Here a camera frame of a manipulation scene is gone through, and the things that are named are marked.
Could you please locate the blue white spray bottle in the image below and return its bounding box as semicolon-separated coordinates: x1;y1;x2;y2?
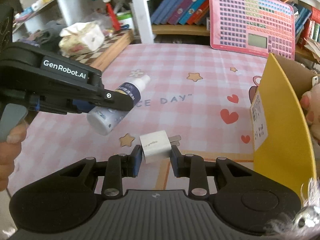
87;74;150;136

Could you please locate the white charger plug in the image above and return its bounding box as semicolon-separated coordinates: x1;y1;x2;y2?
139;130;182;164

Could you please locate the pink plush pig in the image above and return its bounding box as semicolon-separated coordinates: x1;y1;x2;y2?
300;84;320;143

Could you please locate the person left hand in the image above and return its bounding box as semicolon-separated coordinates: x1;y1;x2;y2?
0;120;28;191

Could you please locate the tissue pack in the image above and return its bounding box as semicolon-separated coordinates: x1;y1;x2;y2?
59;22;105;57

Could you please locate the wooden chess box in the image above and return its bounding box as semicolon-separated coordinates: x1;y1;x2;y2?
70;30;133;72

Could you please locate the pink checkered tablecloth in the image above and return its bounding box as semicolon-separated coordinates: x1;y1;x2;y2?
8;44;266;194

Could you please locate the yellow cardboard box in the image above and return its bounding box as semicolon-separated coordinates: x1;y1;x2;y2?
250;54;317;197

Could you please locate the white bookshelf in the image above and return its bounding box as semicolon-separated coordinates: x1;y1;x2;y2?
12;0;320;45

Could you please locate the red pen with white cap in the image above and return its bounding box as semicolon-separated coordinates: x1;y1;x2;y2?
103;0;121;31

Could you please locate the pink keyboard learning tablet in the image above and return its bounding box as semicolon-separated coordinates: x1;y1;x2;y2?
209;0;296;60

